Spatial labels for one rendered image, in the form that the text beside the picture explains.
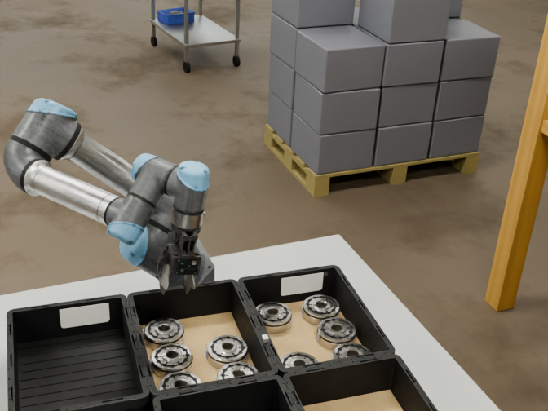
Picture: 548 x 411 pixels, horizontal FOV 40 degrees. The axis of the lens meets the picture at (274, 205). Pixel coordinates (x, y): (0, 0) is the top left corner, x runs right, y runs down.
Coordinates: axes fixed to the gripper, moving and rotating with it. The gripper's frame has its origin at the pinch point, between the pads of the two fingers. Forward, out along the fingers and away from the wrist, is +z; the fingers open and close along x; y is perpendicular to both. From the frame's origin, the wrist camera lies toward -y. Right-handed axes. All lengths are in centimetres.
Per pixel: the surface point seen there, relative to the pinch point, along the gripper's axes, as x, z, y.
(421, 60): 186, -5, -214
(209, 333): 11.0, 14.4, 1.0
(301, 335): 34.4, 11.1, 7.8
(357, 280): 70, 19, -30
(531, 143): 168, -10, -85
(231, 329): 17.1, 13.5, 0.4
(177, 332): 1.9, 12.6, 1.8
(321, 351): 37.3, 10.6, 15.5
